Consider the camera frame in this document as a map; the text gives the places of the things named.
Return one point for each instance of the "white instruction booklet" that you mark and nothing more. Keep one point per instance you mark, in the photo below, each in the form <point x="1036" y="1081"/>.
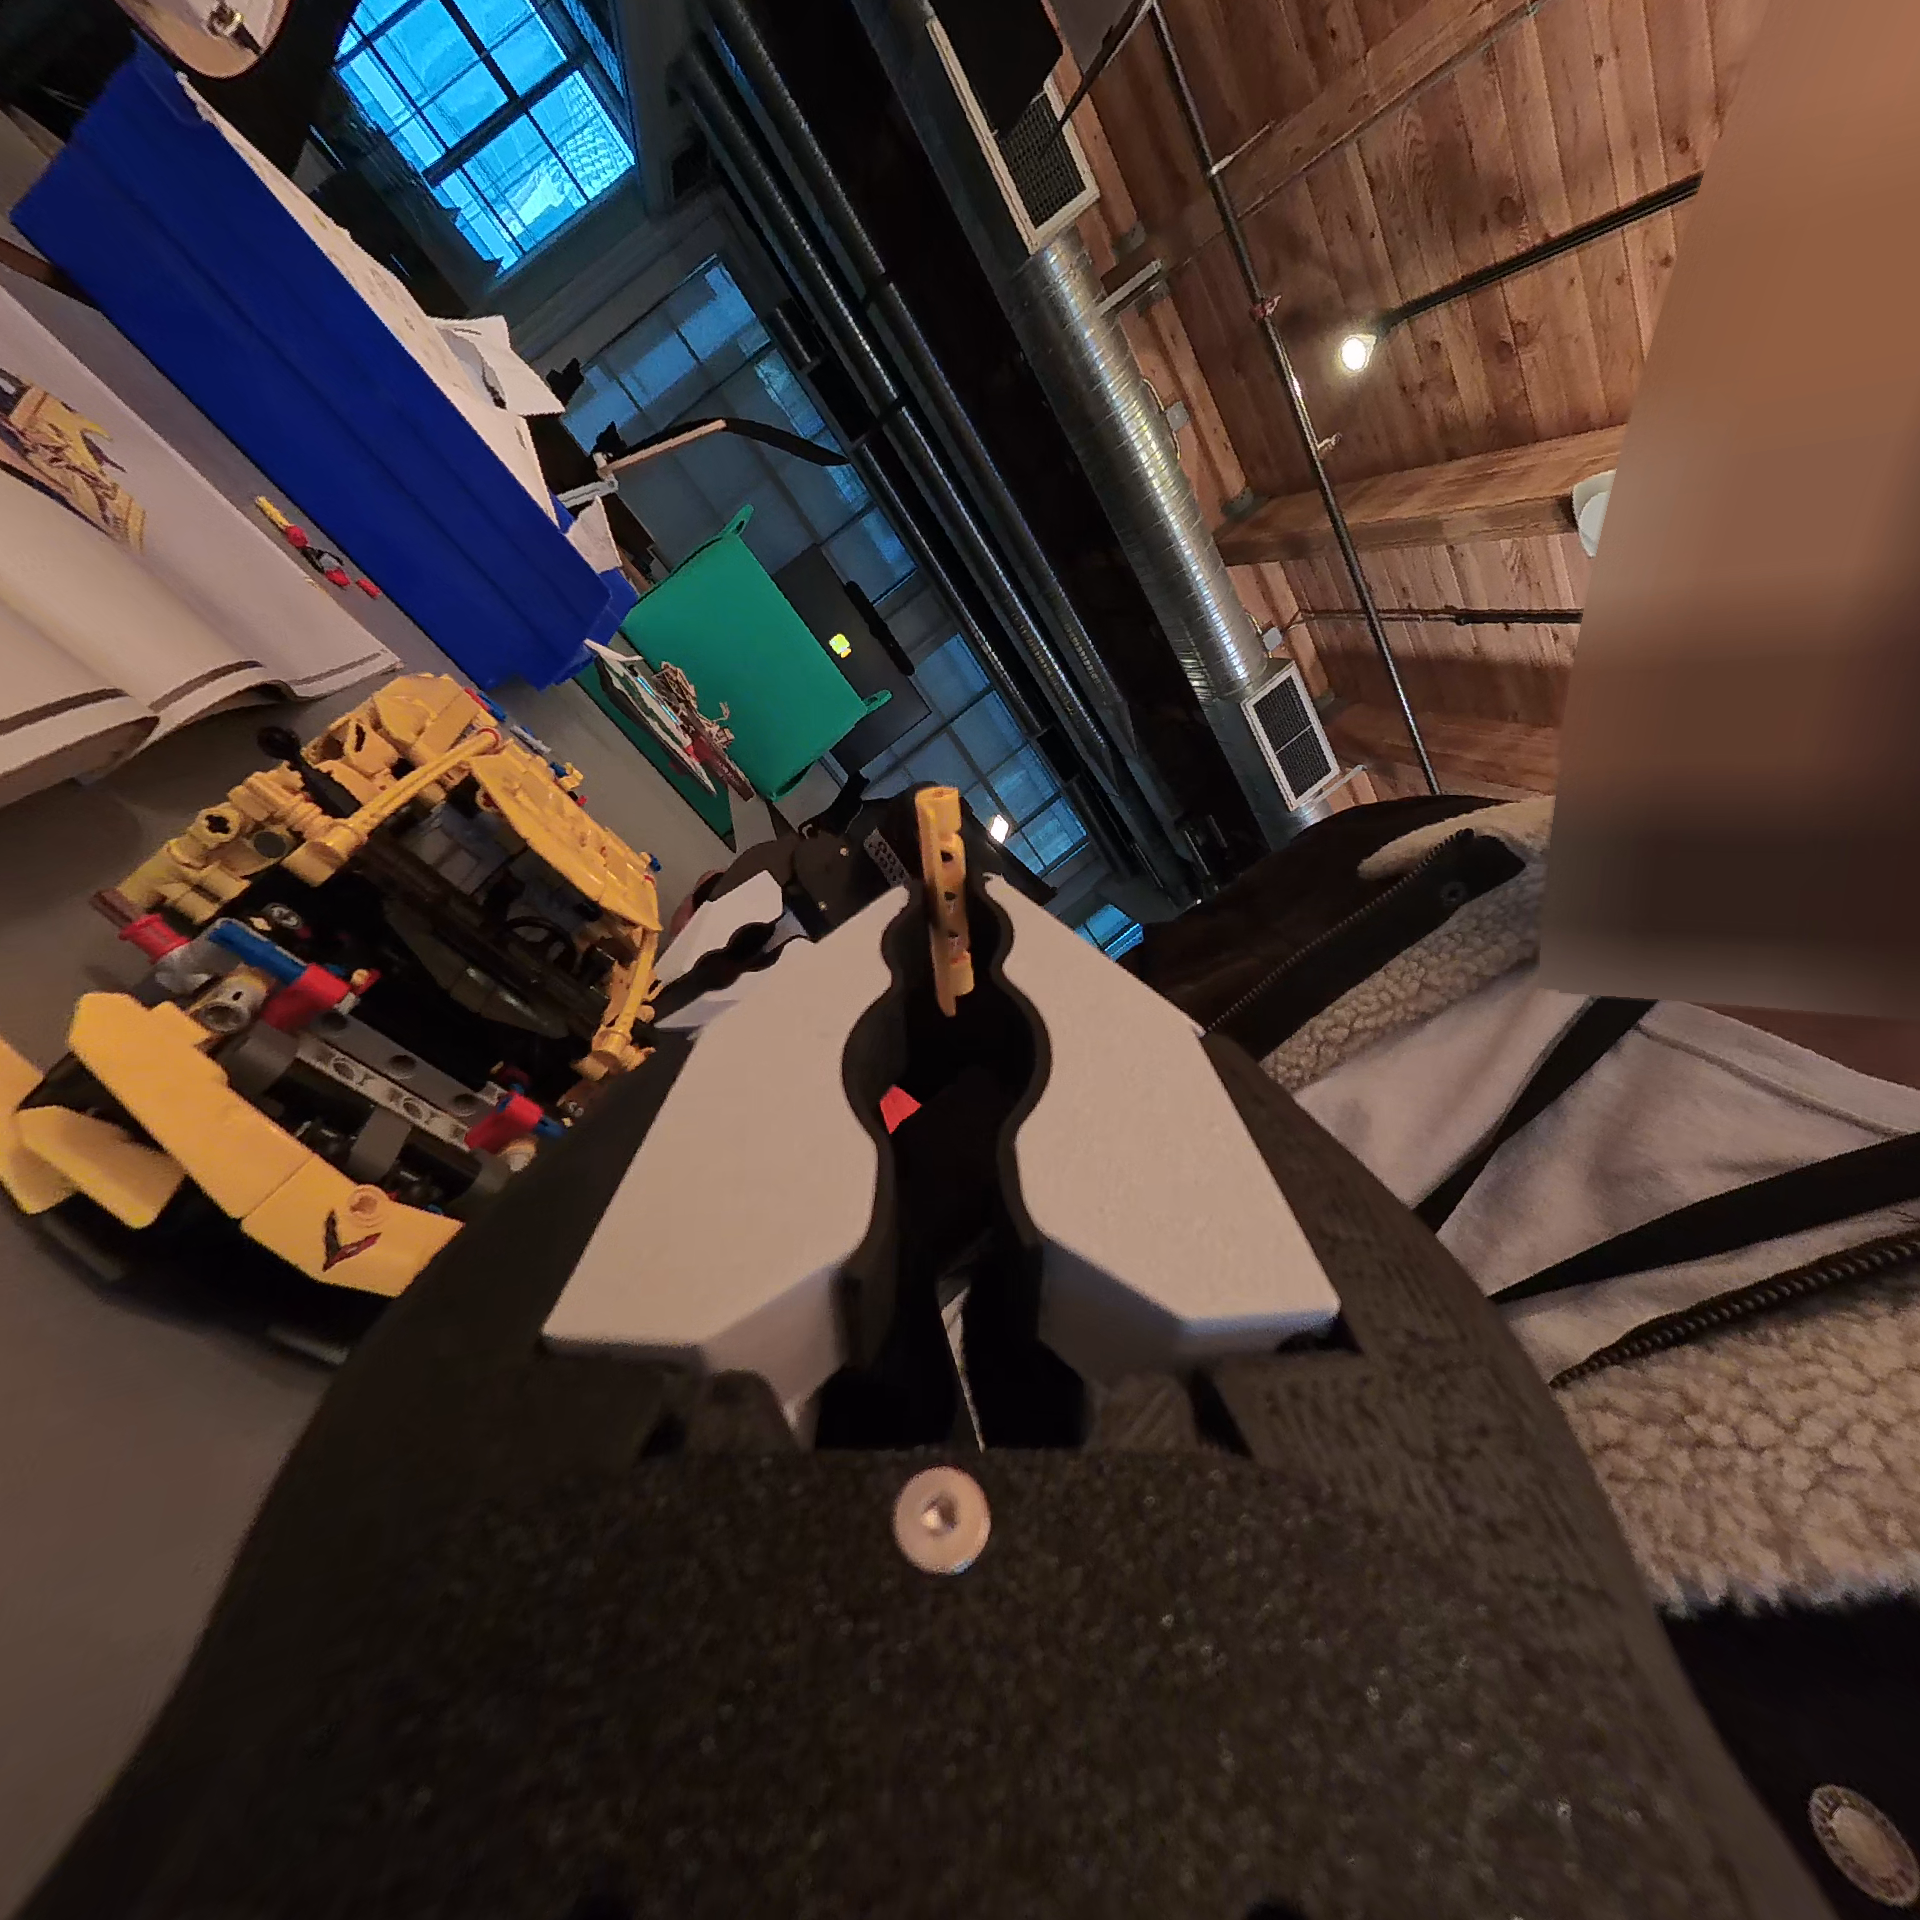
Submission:
<point x="151" y="631"/>

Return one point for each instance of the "blue plastic bin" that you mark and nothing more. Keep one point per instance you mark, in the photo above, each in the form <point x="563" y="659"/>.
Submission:
<point x="300" y="389"/>

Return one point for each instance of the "silver ventilation duct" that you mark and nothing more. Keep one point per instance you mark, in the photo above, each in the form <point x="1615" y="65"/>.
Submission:
<point x="1154" y="525"/>

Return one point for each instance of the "crumpled white paper wrappers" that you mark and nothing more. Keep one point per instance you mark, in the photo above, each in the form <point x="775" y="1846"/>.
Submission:
<point x="449" y="376"/>

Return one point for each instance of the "scattered small coloured bricks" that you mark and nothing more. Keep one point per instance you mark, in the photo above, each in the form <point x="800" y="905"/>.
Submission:
<point x="317" y="555"/>

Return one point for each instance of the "yellow toy brick car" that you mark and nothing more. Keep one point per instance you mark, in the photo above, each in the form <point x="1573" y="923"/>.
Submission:
<point x="527" y="810"/>

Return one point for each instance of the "white shirt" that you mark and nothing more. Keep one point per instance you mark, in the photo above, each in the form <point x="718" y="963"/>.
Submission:
<point x="1652" y="1139"/>

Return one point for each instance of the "dark wall screen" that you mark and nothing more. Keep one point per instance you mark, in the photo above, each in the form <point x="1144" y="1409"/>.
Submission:
<point x="857" y="615"/>

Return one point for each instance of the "person's right hand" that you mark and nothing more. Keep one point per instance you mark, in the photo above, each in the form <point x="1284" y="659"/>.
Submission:
<point x="689" y="906"/>

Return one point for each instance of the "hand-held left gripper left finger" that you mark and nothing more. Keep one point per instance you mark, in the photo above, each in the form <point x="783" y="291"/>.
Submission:
<point x="719" y="1186"/>

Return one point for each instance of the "white air vent grille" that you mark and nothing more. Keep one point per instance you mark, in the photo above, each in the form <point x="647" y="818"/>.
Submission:
<point x="1036" y="151"/>
<point x="1291" y="738"/>

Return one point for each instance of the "ceiling spot light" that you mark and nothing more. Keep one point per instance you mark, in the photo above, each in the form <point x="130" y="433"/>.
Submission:
<point x="1357" y="351"/>

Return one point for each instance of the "large paned window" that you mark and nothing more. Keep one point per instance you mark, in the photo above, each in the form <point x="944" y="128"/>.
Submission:
<point x="495" y="107"/>

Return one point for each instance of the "small wooden model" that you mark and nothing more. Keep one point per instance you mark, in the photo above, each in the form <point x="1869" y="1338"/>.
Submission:
<point x="698" y="713"/>

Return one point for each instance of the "green cutting mat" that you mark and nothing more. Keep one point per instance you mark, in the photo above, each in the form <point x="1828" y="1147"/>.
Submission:
<point x="661" y="764"/>

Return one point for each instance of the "white wall sensor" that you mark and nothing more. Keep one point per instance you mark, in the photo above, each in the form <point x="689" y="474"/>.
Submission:
<point x="1594" y="513"/>

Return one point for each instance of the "yellow connector brick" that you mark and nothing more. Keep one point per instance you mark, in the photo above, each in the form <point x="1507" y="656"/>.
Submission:
<point x="941" y="902"/>

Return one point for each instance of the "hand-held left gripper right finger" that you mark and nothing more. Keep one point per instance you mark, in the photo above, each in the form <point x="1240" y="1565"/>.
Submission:
<point x="1171" y="1186"/>

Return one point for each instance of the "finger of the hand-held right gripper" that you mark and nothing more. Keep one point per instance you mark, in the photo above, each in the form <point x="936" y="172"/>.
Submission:
<point x="719" y="1004"/>
<point x="736" y="916"/>

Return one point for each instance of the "wooden board with instruction sheet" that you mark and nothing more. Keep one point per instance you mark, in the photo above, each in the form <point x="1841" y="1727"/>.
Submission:
<point x="212" y="23"/>

